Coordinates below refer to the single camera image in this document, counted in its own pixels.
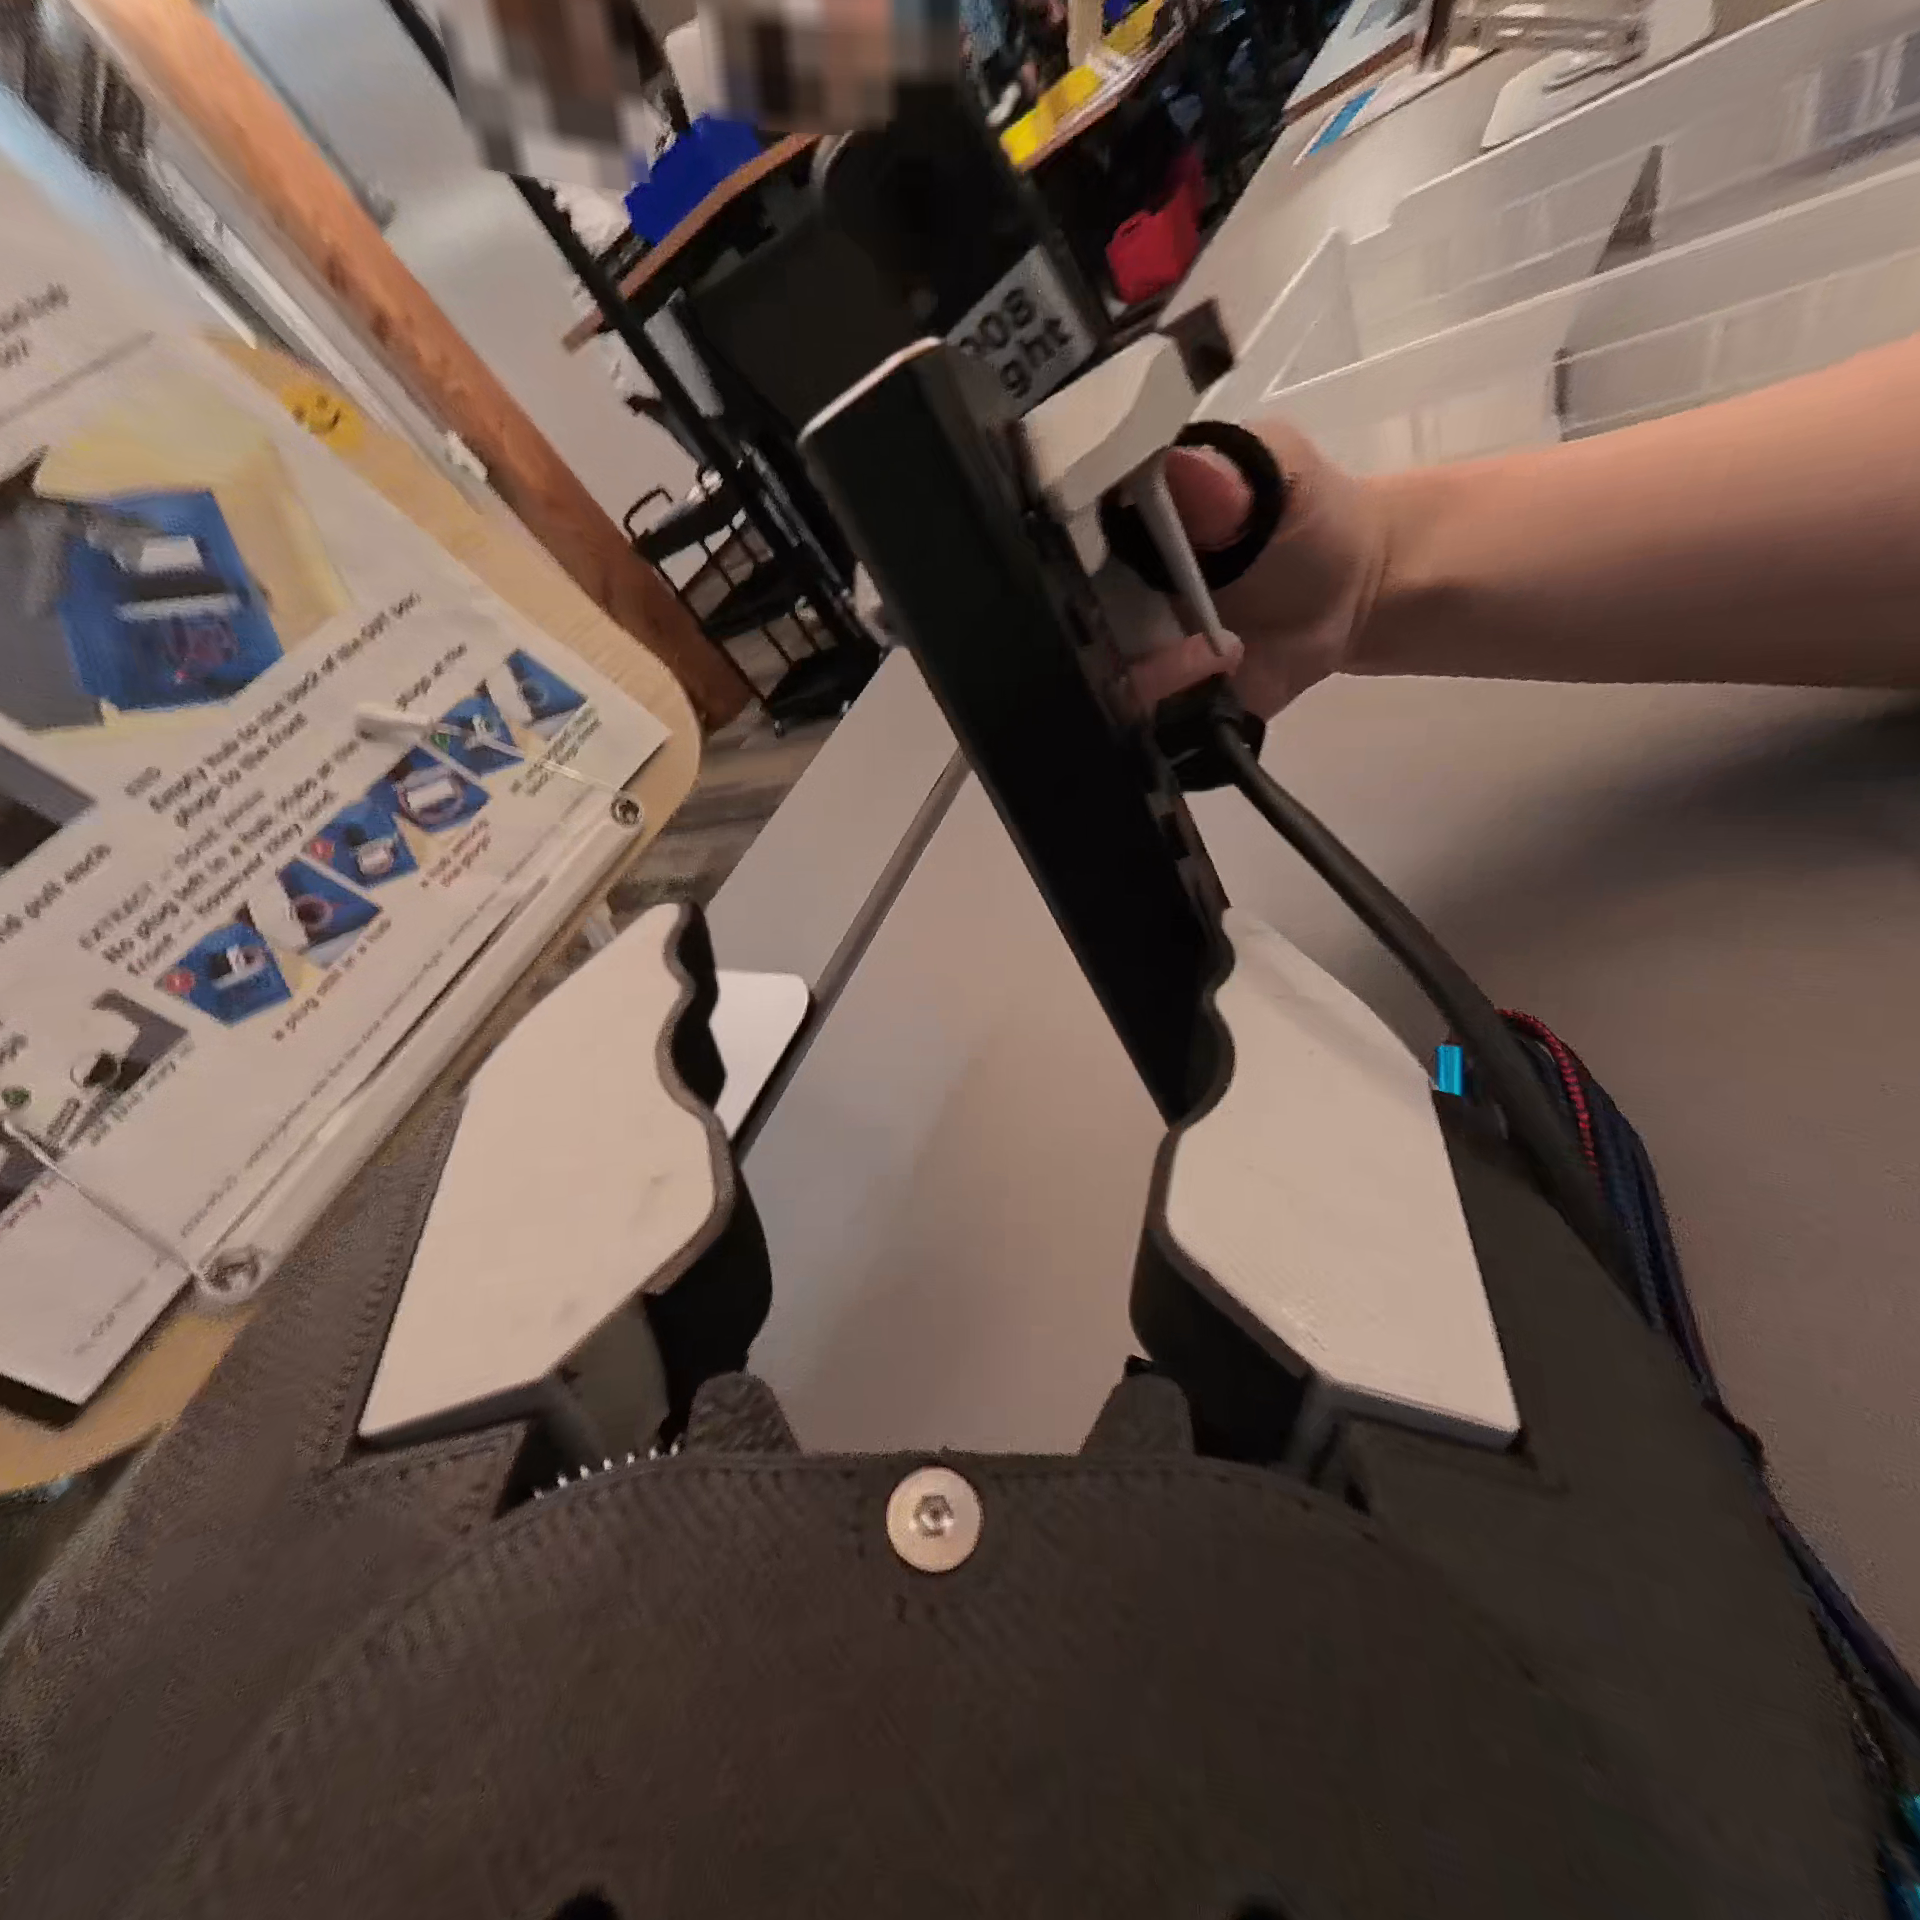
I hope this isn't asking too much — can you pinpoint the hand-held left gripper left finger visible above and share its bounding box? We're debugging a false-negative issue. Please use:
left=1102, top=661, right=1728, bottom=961
left=358, top=901, right=741, bottom=1443

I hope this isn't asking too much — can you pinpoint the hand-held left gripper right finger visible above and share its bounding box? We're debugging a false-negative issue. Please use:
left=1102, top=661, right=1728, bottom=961
left=1145, top=908, right=1522, bottom=1451

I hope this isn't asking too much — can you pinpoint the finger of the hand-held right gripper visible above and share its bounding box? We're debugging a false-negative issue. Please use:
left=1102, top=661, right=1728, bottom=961
left=1017, top=304, right=1236, bottom=528

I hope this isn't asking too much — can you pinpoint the black angled usb extension cable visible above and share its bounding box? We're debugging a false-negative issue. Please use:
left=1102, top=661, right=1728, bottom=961
left=1152, top=682, right=1614, bottom=1247

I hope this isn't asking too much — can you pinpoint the blue braided usb cable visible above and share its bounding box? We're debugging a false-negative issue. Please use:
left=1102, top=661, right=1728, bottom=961
left=1426, top=1007, right=1920, bottom=1892

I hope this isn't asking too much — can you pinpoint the black usb hub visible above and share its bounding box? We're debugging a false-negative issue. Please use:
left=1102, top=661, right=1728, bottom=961
left=799, top=337, right=1236, bottom=1130

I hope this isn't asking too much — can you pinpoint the clear plastic bin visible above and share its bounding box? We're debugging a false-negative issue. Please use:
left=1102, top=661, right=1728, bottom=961
left=1163, top=0, right=1920, bottom=452

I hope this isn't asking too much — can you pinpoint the person's right forearm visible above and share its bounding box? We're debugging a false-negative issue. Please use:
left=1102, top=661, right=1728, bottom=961
left=1355, top=337, right=1920, bottom=693

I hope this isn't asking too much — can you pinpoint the person's right hand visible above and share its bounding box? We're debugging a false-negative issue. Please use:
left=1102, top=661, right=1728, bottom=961
left=1114, top=426, right=1392, bottom=722

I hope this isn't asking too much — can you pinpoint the yellow storage bin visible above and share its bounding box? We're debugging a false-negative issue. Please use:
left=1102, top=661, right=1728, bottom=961
left=997, top=59, right=1118, bottom=168

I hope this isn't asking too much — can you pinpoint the red storage bin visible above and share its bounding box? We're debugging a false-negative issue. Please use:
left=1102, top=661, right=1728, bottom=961
left=1107, top=158, right=1210, bottom=305

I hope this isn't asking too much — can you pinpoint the black office chair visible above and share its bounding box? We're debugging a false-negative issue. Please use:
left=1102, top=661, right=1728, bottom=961
left=683, top=209, right=904, bottom=452

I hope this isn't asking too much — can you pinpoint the instruction sheet on stand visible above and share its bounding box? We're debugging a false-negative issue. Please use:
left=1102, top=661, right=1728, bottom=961
left=0, top=330, right=813, bottom=1485

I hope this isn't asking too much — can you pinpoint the wooden standing desk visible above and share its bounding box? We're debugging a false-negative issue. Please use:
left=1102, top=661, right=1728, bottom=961
left=561, top=132, right=824, bottom=352

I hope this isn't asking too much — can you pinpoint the blue storage bin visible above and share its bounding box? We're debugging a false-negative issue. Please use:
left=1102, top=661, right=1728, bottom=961
left=623, top=112, right=766, bottom=240

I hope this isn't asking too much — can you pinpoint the black utility cart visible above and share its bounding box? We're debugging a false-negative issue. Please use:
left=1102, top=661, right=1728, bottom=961
left=623, top=450, right=887, bottom=735

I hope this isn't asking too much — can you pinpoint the printed instruction sheet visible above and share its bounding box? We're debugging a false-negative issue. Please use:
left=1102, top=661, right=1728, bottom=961
left=0, top=89, right=669, bottom=1404

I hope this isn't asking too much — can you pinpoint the dark bin divider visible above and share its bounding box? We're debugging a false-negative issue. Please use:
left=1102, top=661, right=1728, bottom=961
left=1597, top=141, right=1666, bottom=257

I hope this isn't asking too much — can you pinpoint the wooden post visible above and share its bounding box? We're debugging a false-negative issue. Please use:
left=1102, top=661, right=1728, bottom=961
left=75, top=0, right=753, bottom=729

